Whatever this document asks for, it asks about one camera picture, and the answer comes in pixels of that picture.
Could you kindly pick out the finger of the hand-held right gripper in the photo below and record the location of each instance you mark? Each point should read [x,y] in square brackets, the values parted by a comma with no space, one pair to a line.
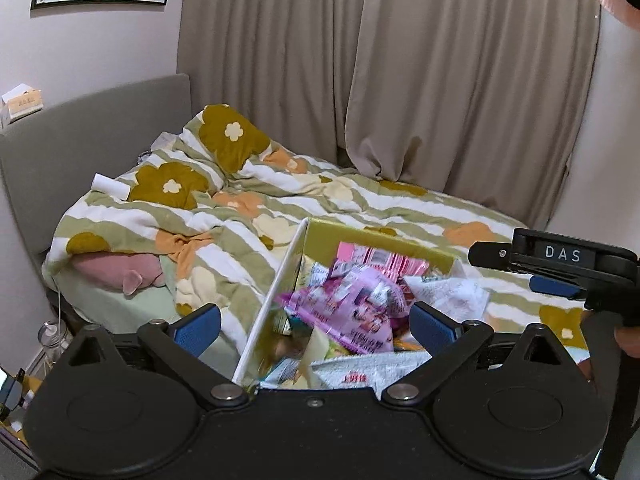
[490,252]
[552,287]

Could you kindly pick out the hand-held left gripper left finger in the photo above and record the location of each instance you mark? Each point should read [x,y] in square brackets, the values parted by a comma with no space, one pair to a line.
[197,330]

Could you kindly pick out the pink plush toy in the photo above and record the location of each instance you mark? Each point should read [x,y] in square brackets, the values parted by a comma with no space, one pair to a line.
[125,270]

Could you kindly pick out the white red-print snack packet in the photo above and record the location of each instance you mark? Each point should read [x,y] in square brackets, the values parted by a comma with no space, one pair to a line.
[350,372]

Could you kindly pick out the pink striped snack packet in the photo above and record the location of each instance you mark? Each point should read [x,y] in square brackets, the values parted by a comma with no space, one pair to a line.
[385,260]

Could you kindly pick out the floral striped blanket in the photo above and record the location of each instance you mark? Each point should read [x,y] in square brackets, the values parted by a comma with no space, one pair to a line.
[300,200]

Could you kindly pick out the white crinkled snack packet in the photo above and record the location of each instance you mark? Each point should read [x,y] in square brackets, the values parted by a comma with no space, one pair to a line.
[445,295]

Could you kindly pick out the clear glass bottle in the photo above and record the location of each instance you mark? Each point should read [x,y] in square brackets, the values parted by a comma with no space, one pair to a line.
[52,342]

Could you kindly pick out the wooden nightstand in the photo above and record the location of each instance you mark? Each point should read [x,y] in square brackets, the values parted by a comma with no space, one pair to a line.
[32,385]

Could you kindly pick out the pile of snack packets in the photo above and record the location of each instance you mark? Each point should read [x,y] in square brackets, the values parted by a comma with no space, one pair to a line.
[295,360]

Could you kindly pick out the purple snack packet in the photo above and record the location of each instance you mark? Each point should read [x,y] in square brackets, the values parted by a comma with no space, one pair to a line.
[350,305]

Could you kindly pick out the grey upholstered headboard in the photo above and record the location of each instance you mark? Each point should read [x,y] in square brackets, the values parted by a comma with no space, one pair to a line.
[75,130]

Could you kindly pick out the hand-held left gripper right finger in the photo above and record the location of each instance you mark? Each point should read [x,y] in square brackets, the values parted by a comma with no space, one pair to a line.
[435,327]

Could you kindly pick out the white roll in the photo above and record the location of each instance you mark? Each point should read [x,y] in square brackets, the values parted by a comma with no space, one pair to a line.
[111,187]

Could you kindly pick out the yellow-green cardboard box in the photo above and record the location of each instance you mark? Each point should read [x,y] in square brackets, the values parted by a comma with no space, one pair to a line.
[350,235]

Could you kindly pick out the beige curtain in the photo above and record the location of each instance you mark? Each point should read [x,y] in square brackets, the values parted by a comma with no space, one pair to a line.
[475,85]
[270,60]

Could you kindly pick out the white tissue box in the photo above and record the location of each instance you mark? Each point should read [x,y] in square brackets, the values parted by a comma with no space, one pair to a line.
[22,102]

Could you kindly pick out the small black device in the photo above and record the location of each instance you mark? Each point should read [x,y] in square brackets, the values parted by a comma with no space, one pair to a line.
[10,392]

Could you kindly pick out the light green bedsheet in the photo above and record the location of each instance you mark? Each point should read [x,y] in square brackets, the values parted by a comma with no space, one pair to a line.
[135,310]

